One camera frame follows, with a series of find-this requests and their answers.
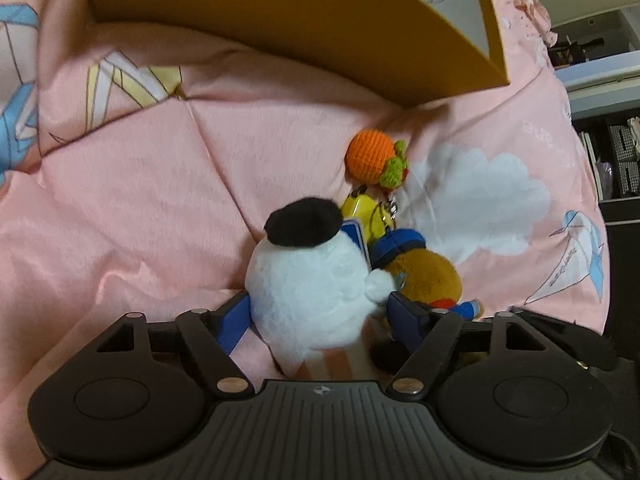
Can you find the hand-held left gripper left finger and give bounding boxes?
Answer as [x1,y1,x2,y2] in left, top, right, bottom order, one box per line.
[95,290,256,395]

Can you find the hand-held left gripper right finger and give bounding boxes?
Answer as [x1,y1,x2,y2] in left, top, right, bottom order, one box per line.
[387,291,547,395]

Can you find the white plush toy black hat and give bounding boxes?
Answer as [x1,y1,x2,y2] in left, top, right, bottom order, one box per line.
[245,197,396,382]

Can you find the orange cardboard box white inside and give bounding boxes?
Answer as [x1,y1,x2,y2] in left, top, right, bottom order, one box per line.
[90,0,512,110]

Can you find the brown plush toy blue hat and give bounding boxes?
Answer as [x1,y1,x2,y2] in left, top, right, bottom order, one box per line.
[372,228,486,373]

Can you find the blue and white card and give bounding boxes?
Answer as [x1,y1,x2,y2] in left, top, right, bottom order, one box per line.
[342,219,374,267]

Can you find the pink printed blanket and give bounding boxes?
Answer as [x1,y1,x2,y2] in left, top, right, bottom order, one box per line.
[0,0,608,411]

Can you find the dark shelf unit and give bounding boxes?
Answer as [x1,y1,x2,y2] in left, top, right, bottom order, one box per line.
[575,110,640,223]

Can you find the white cabinet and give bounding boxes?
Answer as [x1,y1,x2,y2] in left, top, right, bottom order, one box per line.
[554,47,640,117]

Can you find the yellow toy keychain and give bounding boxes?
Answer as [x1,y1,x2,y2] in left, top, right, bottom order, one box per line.
[340,186,395,247]

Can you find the orange crochet keychain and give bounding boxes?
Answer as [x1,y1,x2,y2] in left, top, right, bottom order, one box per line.
[345,129,411,192]

